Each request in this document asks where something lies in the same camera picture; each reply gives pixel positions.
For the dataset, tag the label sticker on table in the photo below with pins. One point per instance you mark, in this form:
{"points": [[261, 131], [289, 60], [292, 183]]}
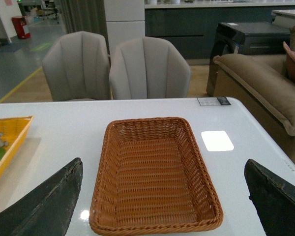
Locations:
{"points": [[213, 101]]}

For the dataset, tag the dark kitchen counter cabinet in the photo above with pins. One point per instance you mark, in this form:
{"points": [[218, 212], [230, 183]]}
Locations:
{"points": [[191, 27]]}

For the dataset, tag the left grey upholstered chair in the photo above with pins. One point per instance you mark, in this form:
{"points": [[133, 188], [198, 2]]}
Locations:
{"points": [[77, 67]]}

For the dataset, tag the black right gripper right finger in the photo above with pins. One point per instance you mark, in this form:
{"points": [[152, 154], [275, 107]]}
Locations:
{"points": [[273, 197]]}

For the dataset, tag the brown wicker basket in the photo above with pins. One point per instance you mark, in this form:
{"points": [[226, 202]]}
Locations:
{"points": [[152, 179]]}

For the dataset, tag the white pillar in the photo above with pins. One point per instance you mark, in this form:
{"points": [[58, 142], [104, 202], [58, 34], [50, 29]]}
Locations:
{"points": [[125, 20]]}

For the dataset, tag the grey upholstered chair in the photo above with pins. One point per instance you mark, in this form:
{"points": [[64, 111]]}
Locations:
{"points": [[148, 68], [77, 67]]}

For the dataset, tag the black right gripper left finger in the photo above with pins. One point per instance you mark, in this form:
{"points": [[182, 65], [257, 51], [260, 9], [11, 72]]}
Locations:
{"points": [[47, 209]]}

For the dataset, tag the brown sofa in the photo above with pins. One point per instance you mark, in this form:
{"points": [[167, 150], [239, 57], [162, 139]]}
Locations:
{"points": [[261, 84]]}

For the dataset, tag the black side table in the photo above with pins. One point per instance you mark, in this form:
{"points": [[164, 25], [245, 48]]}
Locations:
{"points": [[256, 38]]}

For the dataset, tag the red box on floor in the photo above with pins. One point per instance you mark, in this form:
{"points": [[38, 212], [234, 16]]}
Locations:
{"points": [[21, 27]]}

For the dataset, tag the right grey upholstered chair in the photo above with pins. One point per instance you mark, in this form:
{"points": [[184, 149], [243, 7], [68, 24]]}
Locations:
{"points": [[148, 68]]}

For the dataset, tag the yellow plastic basket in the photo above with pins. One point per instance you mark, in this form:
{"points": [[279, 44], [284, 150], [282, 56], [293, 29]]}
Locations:
{"points": [[12, 135]]}

